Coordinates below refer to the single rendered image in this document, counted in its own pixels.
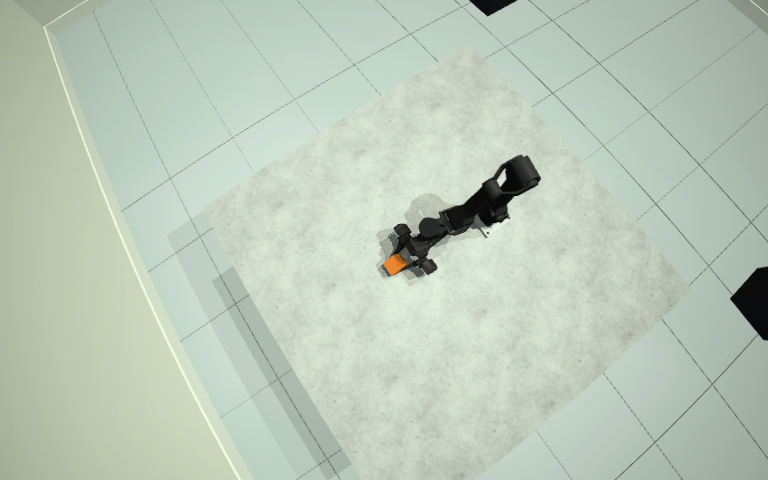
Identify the orange block with dark square face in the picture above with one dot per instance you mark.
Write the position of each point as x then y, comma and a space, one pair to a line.
395, 264

